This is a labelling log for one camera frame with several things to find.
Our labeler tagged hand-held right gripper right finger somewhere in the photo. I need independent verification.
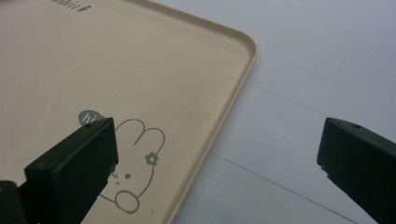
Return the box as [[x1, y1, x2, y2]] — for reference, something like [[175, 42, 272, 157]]
[[316, 117, 396, 224]]

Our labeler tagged beige tray with rabbit print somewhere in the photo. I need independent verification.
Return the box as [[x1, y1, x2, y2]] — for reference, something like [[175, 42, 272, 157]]
[[0, 0, 259, 224]]

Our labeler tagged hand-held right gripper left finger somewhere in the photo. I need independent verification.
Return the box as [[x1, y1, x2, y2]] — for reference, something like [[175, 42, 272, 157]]
[[18, 117, 120, 224]]

